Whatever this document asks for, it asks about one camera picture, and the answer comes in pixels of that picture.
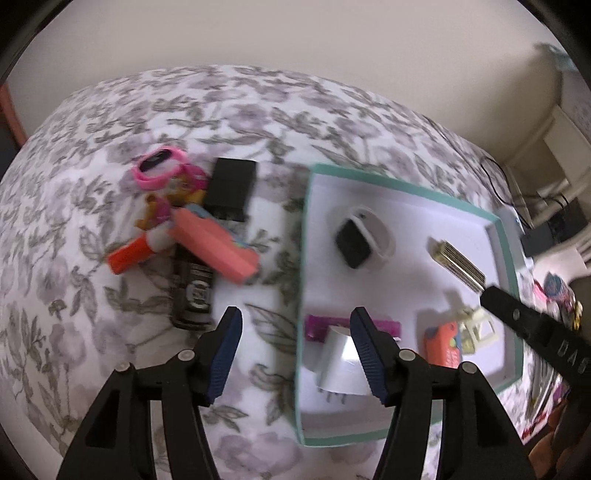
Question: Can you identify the black toy car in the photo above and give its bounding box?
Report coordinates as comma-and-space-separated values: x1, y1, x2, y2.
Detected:
169, 244, 214, 330

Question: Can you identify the pink puppy toy figure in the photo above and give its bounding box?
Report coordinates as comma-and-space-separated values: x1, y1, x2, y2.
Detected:
135, 164, 209, 231

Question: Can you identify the white power strip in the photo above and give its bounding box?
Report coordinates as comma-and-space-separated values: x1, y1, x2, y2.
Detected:
496, 206, 534, 275

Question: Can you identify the white charger cube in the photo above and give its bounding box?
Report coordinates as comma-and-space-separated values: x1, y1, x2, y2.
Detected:
315, 326, 372, 396

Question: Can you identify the pink smart band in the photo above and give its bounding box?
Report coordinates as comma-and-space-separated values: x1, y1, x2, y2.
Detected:
131, 146, 187, 191

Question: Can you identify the orange glue bottle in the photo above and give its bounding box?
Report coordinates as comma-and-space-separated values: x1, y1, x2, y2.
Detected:
107, 223, 174, 275

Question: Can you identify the small orange utility knife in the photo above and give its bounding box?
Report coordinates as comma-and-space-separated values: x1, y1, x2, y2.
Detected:
424, 322, 462, 368

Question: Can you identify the cream hair claw clip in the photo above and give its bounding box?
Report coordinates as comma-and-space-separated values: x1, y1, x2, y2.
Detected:
458, 307, 499, 355

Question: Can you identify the black plugged charger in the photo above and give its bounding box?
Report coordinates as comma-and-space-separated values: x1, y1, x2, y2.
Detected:
520, 223, 554, 258

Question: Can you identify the floral white blanket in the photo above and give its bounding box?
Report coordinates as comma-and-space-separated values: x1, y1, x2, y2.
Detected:
1, 65, 512, 479

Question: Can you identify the purple lighter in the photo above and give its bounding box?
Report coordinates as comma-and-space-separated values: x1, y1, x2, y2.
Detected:
304, 315, 402, 343

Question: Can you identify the black power adapter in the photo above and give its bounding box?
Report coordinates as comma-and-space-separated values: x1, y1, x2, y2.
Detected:
202, 158, 257, 222

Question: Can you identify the teal white box tray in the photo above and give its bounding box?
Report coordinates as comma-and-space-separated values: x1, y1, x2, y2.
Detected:
295, 164, 524, 448

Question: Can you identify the black cable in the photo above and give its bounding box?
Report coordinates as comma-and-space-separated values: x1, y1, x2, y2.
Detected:
479, 156, 532, 227

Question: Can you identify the white smart watch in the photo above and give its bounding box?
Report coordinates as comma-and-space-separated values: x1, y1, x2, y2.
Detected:
335, 206, 396, 270

